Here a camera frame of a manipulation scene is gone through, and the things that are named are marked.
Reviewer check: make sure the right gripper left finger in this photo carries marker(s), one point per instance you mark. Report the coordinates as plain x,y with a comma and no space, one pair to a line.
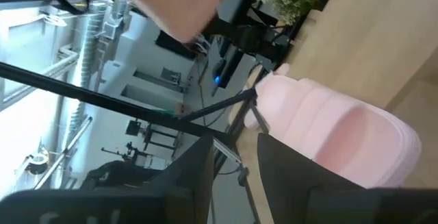
195,169

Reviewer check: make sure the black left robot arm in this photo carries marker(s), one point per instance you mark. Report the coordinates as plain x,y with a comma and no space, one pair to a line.
253,35

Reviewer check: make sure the silver ceiling air duct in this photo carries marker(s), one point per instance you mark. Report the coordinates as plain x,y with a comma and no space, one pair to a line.
90,46

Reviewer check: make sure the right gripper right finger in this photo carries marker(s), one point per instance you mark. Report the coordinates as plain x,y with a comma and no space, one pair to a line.
287,176

